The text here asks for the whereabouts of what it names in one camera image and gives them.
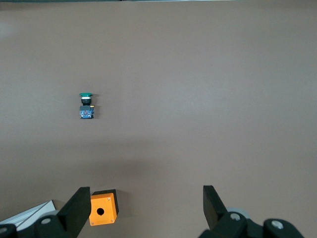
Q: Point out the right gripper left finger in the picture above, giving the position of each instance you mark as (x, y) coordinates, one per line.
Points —
(71, 213)

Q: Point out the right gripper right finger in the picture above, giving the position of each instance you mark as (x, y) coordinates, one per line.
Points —
(218, 218)

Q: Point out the white drawer cabinet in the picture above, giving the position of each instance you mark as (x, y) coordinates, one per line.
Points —
(27, 214)

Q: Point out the green mushroom push button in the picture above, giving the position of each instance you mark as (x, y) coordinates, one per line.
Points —
(86, 111)

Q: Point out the orange box with hole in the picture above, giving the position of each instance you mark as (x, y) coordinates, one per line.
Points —
(102, 200)

